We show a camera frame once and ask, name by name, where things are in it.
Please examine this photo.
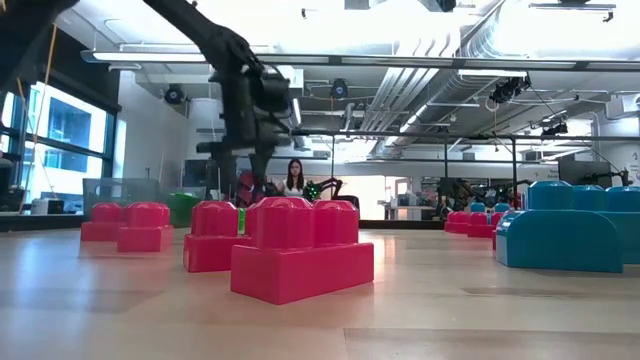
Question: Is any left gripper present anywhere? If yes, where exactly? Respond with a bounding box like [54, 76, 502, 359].
[196, 63, 292, 201]

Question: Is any red toy building block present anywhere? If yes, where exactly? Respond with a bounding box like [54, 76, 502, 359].
[465, 211, 507, 240]
[229, 195, 375, 306]
[443, 210, 470, 235]
[116, 201, 175, 254]
[79, 202, 126, 244]
[182, 199, 254, 274]

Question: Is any long blue toy building block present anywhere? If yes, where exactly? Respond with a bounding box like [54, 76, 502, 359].
[572, 183, 640, 265]

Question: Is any red equipment cart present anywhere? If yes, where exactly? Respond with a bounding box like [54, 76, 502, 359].
[237, 171, 267, 209]

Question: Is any black background monitor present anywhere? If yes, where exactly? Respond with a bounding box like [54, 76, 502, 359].
[182, 158, 221, 190]

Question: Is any person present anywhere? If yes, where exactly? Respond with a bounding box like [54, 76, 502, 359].
[277, 158, 309, 198]

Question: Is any black round ceiling device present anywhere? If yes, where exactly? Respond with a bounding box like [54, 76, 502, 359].
[329, 78, 350, 100]
[163, 83, 186, 106]

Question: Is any clear grey plastic bin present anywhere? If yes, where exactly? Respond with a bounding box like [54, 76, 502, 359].
[82, 178, 207, 230]

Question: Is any long ceiling light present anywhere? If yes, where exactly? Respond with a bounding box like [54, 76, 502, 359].
[79, 48, 209, 65]

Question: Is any white box device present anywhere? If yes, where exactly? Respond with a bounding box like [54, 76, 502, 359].
[30, 197, 65, 216]

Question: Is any dark monitor screen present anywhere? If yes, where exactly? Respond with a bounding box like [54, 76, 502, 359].
[558, 159, 615, 189]

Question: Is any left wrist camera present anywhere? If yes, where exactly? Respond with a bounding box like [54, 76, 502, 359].
[258, 73, 292, 115]

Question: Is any black aluminium table frame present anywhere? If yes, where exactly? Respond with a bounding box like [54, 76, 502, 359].
[0, 213, 446, 233]

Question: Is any yellow hanging cable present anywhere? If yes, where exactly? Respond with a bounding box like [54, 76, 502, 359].
[17, 23, 59, 214]

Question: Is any black background rig frame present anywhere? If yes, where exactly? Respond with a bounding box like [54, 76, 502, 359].
[259, 129, 640, 224]

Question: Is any black overhead camera cluster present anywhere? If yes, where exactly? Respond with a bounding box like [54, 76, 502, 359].
[488, 74, 533, 105]

